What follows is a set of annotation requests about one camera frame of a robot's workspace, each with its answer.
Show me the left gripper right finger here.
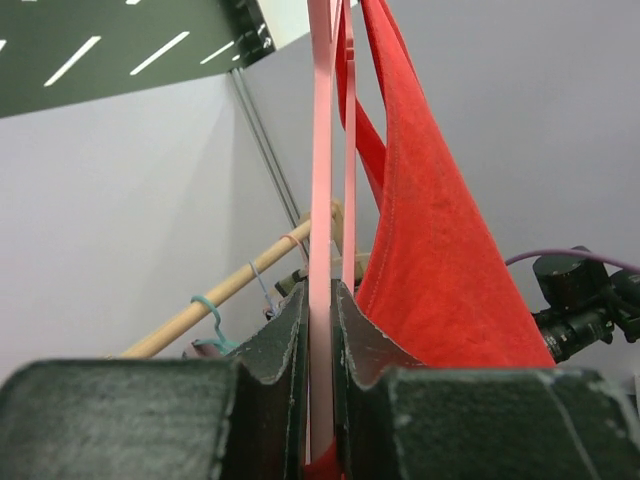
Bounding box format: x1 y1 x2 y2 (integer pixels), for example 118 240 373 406
331 281 639 479

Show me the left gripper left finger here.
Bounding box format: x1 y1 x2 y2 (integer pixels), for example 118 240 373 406
1 284 309 479

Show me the teal plastic hanger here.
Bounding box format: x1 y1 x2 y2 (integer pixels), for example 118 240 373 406
190 295 239 355

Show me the mauve tank top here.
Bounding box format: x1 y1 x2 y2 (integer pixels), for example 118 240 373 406
182 339 225 359

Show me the red tank top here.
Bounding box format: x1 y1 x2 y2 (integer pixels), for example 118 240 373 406
304 1 553 479

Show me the pink plastic hanger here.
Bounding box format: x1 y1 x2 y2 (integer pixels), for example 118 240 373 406
308 1 356 462

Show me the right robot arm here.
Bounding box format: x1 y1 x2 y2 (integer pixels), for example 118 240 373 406
532 246 639 363

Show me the wooden clothes rack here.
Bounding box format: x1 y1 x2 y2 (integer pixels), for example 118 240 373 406
106 200 356 359

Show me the blue wire hanger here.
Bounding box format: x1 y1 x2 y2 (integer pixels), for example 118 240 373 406
249 261 279 319

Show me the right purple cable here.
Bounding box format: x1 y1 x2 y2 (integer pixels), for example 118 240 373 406
503 248 640 274

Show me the aluminium wall profile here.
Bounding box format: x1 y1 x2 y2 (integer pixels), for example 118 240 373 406
229 69 301 227

